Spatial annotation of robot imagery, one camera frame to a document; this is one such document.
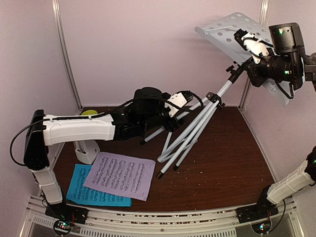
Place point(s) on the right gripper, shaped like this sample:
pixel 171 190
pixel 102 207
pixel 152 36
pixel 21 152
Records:
pixel 258 77

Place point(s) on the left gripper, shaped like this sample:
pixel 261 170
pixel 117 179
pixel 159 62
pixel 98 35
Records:
pixel 174 124

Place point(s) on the white music stand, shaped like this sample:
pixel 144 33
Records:
pixel 220 34

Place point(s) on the purple sheet music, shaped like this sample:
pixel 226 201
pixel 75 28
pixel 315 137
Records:
pixel 121 175

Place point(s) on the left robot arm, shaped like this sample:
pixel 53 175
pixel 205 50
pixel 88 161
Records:
pixel 149 108

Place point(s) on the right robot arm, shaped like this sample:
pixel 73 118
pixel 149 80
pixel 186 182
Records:
pixel 281 110

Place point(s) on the green saucer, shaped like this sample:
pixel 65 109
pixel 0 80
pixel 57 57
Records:
pixel 89 112

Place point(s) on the white metronome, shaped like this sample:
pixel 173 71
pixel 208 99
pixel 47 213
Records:
pixel 86 151

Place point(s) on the blue sheet music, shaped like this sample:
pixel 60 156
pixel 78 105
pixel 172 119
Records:
pixel 79 194

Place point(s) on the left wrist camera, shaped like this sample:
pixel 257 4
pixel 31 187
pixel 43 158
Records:
pixel 178 101

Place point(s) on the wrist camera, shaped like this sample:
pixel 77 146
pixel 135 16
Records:
pixel 249 42
pixel 178 101

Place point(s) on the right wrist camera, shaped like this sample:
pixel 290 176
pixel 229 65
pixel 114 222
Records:
pixel 249 42

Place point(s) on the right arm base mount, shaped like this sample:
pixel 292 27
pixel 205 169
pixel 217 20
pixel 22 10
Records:
pixel 259 214

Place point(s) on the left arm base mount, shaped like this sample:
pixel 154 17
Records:
pixel 66 216

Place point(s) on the left aluminium corner post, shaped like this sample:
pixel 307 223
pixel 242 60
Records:
pixel 65 56

